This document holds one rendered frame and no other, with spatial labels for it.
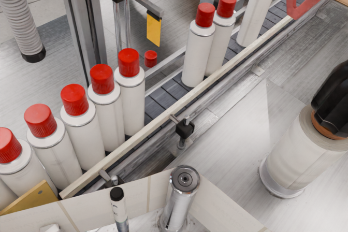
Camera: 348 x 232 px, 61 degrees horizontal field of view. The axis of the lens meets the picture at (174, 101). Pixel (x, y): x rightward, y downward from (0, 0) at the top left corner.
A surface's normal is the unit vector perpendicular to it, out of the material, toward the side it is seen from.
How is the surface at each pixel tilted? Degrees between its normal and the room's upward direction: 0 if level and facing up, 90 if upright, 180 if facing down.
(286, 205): 0
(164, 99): 0
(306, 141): 92
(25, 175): 90
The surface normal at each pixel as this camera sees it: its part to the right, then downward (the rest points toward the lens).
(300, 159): -0.68, 0.57
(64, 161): 0.67, 0.62
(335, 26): 0.09, -0.61
